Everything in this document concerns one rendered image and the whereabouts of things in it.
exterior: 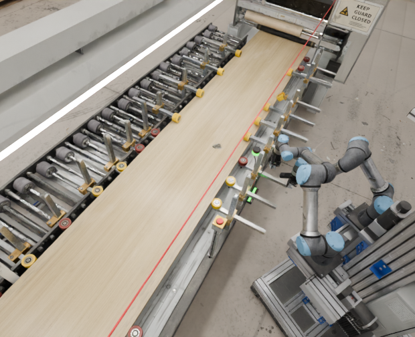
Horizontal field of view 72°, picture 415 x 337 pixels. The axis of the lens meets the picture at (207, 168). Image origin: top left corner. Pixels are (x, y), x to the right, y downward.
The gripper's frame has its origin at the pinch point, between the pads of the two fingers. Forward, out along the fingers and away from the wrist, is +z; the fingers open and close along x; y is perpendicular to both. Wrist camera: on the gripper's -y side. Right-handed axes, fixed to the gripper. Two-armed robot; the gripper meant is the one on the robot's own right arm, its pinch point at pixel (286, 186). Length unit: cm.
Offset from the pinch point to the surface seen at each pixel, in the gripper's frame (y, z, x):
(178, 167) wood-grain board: -84, -9, -37
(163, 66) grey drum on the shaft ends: -182, -4, 86
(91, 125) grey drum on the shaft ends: -181, -4, -34
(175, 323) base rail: -27, 12, -132
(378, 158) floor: 98, 84, 184
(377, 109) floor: 82, 83, 295
